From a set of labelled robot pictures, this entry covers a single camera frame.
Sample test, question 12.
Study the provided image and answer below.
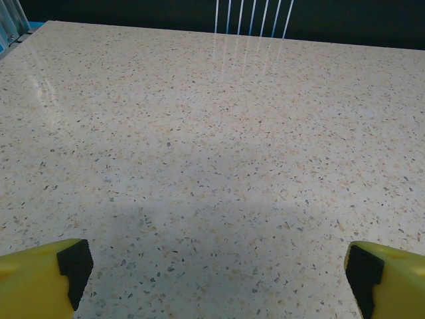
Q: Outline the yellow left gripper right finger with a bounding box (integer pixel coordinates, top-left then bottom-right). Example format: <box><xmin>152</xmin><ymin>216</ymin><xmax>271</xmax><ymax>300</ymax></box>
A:
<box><xmin>343</xmin><ymin>241</ymin><xmax>425</xmax><ymax>319</ymax></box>

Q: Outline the aluminium frame post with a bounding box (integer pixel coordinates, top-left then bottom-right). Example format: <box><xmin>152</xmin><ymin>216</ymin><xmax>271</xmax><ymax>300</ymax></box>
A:
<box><xmin>0</xmin><ymin>0</ymin><xmax>33</xmax><ymax>51</ymax></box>

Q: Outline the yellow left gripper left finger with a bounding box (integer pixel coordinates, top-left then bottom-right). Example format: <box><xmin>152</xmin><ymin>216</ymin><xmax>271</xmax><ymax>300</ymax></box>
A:
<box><xmin>0</xmin><ymin>238</ymin><xmax>95</xmax><ymax>319</ymax></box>

